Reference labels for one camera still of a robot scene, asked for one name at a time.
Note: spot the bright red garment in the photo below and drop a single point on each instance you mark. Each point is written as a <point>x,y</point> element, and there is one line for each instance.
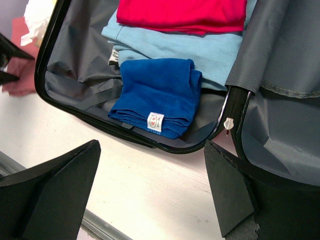
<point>196,17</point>

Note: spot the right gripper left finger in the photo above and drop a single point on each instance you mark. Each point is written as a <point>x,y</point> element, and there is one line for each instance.
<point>48,201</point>

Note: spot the pink hard-shell suitcase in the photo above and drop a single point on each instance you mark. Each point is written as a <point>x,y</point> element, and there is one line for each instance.
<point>256,92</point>

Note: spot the newspaper print garment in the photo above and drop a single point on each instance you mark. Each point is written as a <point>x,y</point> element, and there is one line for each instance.
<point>113,58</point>

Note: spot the royal blue towel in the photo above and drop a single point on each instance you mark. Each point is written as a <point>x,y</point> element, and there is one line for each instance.
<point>160,96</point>

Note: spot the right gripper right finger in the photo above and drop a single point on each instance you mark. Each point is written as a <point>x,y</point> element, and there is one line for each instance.
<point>254,204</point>

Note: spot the light blue garment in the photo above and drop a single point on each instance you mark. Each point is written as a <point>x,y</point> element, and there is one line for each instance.
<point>213,54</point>

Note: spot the salmon pink garment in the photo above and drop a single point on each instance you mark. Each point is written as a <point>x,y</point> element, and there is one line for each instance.
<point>23,68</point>

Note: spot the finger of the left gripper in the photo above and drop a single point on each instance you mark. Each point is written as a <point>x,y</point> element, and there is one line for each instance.
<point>9,50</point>
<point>7,77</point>

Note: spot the orange tissue pack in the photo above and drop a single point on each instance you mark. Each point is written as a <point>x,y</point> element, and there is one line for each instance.
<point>36,17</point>

